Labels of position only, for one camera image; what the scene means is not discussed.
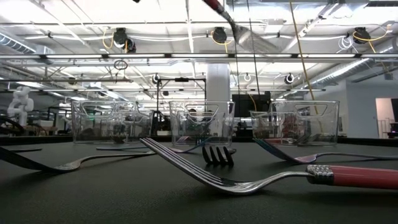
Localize clear plastic bin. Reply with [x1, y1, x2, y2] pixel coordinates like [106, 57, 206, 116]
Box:
[169, 100, 236, 147]
[71, 100, 154, 145]
[250, 100, 340, 147]

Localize white pillar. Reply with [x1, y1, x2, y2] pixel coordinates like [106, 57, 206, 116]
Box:
[206, 63, 231, 103]

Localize black monitor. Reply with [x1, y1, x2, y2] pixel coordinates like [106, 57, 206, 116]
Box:
[231, 93, 272, 118]

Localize white humanoid robot figure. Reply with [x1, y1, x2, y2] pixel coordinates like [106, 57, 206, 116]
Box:
[6, 86, 35, 127]

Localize black background stand frame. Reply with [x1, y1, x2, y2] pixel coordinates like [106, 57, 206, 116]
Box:
[157, 77, 208, 125]

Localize black cable loop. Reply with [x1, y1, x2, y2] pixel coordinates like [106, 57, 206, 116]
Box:
[113, 59, 129, 71]

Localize yellow hanging cable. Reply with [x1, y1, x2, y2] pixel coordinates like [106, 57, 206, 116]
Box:
[289, 0, 321, 116]

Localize long ceiling light rail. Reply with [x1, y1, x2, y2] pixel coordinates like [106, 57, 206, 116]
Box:
[0, 52, 398, 60]

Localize black table frame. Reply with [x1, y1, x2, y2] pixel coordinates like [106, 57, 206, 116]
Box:
[0, 134, 398, 147]

